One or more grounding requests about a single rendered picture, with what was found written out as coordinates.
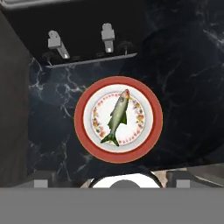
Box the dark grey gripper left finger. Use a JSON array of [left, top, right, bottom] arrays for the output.
[[6, 170, 58, 189]]

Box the dark brown cabinet panel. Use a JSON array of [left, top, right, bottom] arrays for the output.
[[0, 11, 33, 187]]

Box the green fish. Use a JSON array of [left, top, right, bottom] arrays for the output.
[[100, 88, 131, 147]]

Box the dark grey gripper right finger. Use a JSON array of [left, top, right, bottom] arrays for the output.
[[166, 170, 224, 189]]

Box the red-rimmed white floral plate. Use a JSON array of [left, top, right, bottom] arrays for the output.
[[73, 75, 164, 165]]

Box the grey oven door handle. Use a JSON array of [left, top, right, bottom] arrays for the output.
[[43, 22, 138, 70]]

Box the white and black round object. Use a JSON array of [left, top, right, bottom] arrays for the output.
[[87, 171, 163, 189]]

